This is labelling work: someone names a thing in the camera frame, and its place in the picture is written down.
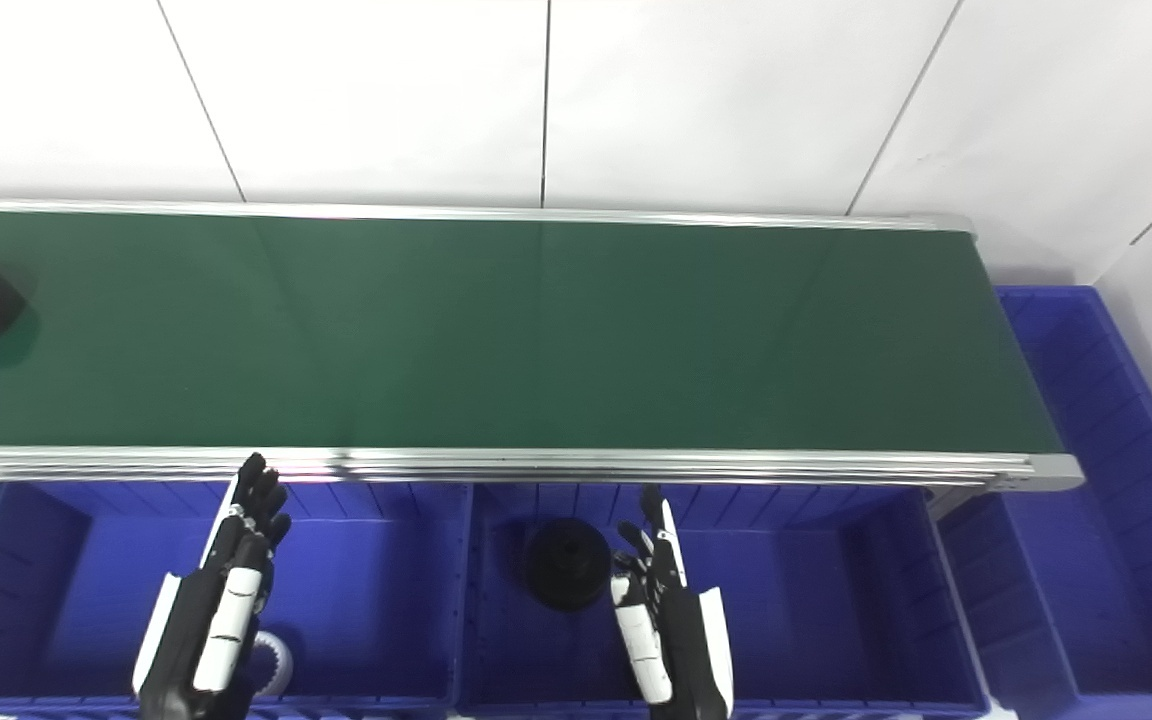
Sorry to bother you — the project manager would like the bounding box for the blue plastic bin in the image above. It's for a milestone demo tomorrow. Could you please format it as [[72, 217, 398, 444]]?
[[456, 482, 993, 717], [936, 285, 1152, 720], [0, 480, 473, 717]]

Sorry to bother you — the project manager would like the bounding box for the white plastic gear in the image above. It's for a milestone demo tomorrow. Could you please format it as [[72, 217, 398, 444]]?
[[250, 631, 300, 699]]

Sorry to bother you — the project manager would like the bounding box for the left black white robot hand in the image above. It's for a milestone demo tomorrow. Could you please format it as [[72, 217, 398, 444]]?
[[133, 452, 293, 720]]

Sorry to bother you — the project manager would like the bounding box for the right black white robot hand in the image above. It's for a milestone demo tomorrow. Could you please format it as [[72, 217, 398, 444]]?
[[609, 485, 737, 720]]

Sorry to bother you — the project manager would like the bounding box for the green conveyor belt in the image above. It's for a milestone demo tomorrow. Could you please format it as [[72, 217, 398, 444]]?
[[0, 198, 1086, 493], [0, 210, 1067, 453]]

